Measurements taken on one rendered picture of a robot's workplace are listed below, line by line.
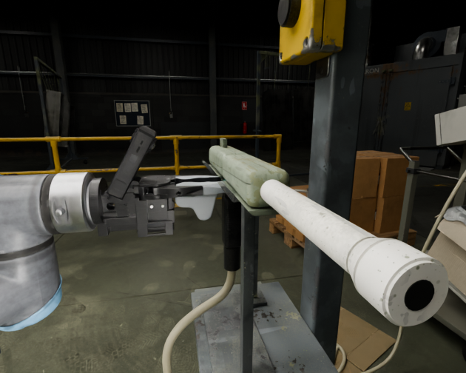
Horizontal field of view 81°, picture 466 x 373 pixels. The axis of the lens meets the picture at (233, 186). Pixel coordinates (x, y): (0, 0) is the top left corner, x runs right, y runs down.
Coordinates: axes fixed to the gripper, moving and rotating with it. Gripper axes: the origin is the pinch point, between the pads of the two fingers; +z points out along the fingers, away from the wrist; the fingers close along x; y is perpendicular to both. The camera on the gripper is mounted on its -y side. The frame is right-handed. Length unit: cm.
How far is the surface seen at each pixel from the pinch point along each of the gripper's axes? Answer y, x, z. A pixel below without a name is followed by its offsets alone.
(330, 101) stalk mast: -12.9, 2.1, 17.1
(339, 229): -4.0, 31.3, 0.9
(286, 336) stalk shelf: 30.4, 2.5, 11.5
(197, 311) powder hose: 24.1, 0.1, -5.0
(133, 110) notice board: -46, -1034, -140
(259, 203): -1.6, 18.4, 0.3
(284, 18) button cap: -25.0, 0.2, 9.5
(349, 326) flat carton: 109, -77, 89
